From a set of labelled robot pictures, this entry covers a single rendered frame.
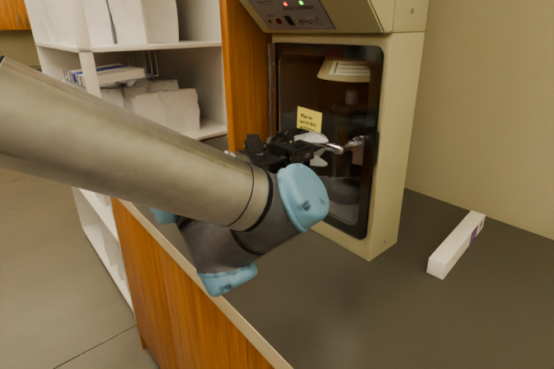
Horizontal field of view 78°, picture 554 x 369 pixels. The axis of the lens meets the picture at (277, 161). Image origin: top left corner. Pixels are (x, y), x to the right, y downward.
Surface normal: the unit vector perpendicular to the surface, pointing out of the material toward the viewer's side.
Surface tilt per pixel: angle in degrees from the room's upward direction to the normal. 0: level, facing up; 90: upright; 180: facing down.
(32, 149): 101
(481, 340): 0
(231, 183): 69
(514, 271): 0
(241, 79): 90
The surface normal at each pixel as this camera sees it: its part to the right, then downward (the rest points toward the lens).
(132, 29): 0.04, 0.51
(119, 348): -0.01, -0.93
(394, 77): 0.65, 0.27
